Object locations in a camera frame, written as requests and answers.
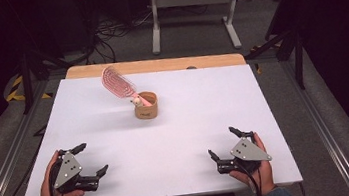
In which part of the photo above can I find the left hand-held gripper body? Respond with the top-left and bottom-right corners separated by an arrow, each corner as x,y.
49,146 -> 101,196

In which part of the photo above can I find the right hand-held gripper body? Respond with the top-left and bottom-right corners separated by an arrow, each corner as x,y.
212,129 -> 274,178

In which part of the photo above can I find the brown cup with bear figurine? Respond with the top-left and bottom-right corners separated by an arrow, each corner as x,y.
130,89 -> 161,121

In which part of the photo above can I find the pink hairbrush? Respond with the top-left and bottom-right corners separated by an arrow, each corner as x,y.
99,61 -> 153,113

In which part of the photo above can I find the person's right hand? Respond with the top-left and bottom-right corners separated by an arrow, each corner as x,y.
225,130 -> 277,196

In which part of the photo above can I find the person's left hand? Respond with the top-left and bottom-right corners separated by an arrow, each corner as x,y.
33,147 -> 87,196

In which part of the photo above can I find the white table board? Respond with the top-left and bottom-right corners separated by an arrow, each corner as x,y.
5,51 -> 304,196

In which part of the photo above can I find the yellow black hazard tape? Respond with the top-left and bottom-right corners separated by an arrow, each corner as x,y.
3,71 -> 54,105
249,43 -> 286,76

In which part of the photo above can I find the black metal stand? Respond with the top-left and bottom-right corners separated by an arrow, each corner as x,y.
15,45 -> 74,116
241,25 -> 308,97

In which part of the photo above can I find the wooden table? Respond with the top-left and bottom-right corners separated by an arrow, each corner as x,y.
64,45 -> 247,87

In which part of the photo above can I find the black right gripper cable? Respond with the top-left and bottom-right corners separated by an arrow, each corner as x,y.
236,159 -> 265,196

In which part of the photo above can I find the bundle of black floor cables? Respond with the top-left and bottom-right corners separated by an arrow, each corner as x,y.
83,8 -> 158,66

